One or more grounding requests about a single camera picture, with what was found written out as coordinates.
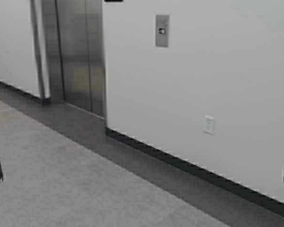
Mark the elevator call button panel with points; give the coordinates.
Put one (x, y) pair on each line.
(162, 31)

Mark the stainless steel elevator door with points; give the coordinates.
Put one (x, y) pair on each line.
(70, 39)

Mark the white wall outlet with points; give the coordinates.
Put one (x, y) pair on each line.
(208, 125)

